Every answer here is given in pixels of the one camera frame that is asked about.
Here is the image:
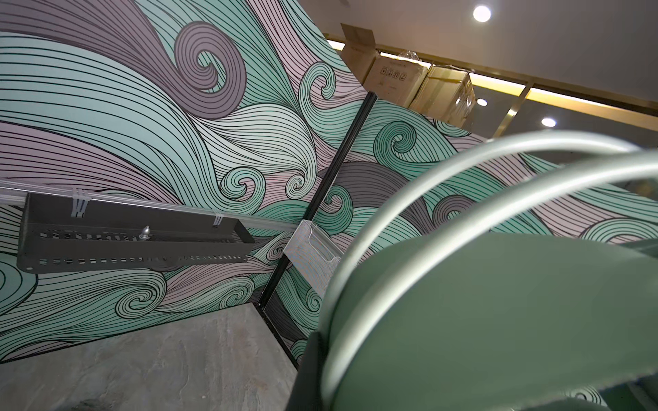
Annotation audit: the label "green over-ear headphones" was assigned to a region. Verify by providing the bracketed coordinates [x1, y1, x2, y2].
[287, 131, 657, 410]

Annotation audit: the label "black perforated metal tray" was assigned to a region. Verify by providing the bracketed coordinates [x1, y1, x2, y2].
[16, 194, 255, 274]

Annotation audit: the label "clear plastic wall holder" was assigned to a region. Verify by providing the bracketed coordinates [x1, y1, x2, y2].
[284, 220, 343, 299]

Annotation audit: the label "black corner frame post right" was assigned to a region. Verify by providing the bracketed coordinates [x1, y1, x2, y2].
[257, 92, 378, 310]

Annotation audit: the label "cardboard boxes behind wall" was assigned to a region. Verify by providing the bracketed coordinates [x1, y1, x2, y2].
[340, 23, 476, 128]

